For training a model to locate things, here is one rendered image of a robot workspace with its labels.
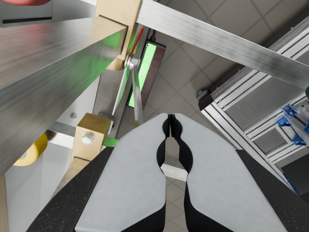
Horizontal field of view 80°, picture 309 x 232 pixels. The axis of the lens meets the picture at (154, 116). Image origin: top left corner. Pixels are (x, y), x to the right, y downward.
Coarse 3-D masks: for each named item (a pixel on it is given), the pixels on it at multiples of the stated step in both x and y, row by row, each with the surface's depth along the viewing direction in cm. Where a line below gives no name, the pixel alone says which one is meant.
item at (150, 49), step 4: (148, 44) 40; (148, 48) 41; (152, 48) 41; (148, 52) 41; (152, 52) 41; (144, 56) 42; (148, 56) 42; (152, 56) 42; (144, 60) 42; (148, 60) 42; (144, 64) 42; (148, 64) 42; (140, 68) 43; (144, 68) 43; (148, 68) 43; (140, 72) 43; (144, 72) 43; (140, 76) 44; (144, 76) 44; (140, 80) 44; (140, 84) 45; (140, 88) 45; (132, 96) 47; (132, 100) 47; (132, 104) 48
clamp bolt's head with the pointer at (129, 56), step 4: (140, 32) 35; (140, 36) 34; (136, 44) 31; (132, 48) 30; (128, 52) 27; (132, 52) 29; (128, 56) 27; (128, 60) 27; (128, 64) 27; (124, 68) 28
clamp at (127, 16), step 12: (108, 0) 22; (120, 0) 22; (132, 0) 22; (96, 12) 23; (108, 12) 23; (120, 12) 23; (132, 12) 23; (132, 24) 23; (132, 36) 26; (120, 60) 26
